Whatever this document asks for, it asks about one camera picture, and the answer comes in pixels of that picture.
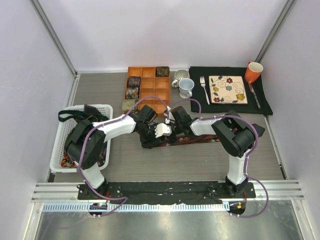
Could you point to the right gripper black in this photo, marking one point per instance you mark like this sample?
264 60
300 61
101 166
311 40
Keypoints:
173 138

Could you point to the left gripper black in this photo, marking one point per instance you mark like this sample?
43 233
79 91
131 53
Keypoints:
150 142

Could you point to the dark red patterned tie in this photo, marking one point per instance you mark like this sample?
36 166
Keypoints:
204 135

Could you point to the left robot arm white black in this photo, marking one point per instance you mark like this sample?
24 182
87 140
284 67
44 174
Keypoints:
134 122

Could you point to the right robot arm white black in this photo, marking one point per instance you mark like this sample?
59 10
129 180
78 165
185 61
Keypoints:
238 137

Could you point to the pile of patterned ties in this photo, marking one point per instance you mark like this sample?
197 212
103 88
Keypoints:
70 160

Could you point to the pale blue mug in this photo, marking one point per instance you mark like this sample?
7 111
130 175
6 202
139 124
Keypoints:
186 86

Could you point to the rolled olive green tie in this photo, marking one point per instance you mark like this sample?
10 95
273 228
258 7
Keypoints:
127 104

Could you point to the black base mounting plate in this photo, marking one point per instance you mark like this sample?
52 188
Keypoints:
175 192

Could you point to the silver fork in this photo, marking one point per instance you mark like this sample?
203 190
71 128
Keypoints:
203 85

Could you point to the grey ribbed mug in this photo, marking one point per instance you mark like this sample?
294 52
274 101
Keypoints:
179 75

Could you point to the rolled brown patterned tie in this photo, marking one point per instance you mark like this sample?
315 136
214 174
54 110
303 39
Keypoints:
132 93

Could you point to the orange compartment tray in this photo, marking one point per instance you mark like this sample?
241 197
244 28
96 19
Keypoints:
153 91

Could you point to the floral square plate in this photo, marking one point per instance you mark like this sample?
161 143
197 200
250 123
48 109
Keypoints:
226 89

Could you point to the rolled dark tie top right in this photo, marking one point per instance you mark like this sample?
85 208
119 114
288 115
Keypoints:
162 71

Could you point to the rolled purple patterned tie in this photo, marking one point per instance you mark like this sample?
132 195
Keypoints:
134 82

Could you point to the white plastic basket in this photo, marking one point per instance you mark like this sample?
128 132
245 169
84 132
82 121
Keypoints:
64 128

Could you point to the orange mug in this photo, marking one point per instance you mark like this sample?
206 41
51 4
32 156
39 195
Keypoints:
253 71

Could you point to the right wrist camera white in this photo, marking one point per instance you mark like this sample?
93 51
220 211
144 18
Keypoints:
167 113

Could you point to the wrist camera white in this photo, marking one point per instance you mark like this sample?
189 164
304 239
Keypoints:
163 129
167 113

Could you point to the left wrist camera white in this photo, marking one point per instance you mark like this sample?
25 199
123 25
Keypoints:
163 129

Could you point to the patterned handle knife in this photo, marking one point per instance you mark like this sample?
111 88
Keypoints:
254 95

